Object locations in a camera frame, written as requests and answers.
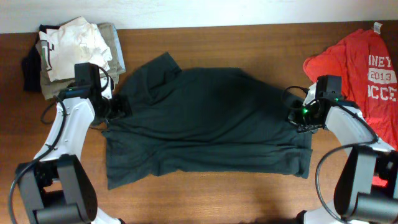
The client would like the red printed t-shirt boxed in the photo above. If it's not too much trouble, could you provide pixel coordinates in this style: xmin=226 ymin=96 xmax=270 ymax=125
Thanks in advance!
xmin=303 ymin=22 xmax=397 ymax=149

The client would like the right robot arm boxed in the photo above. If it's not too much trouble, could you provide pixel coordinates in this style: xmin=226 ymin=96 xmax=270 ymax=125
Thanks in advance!
xmin=287 ymin=75 xmax=397 ymax=224

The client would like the olive folded garment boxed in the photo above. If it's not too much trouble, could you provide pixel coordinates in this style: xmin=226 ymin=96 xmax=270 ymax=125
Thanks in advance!
xmin=35 ymin=23 xmax=119 ymax=100

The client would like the white folded shirt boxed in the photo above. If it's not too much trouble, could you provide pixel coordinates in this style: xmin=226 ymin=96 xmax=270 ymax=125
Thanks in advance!
xmin=39 ymin=17 xmax=113 ymax=82

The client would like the dark green t-shirt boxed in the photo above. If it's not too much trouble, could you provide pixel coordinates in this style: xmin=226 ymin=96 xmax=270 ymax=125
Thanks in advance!
xmin=103 ymin=54 xmax=312 ymax=189

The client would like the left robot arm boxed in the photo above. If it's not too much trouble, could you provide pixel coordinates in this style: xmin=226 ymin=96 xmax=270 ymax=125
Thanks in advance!
xmin=7 ymin=63 xmax=131 ymax=223

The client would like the light blue folded garment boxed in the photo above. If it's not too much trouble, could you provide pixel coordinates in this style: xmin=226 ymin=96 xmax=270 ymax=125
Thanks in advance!
xmin=113 ymin=26 xmax=126 ymax=75

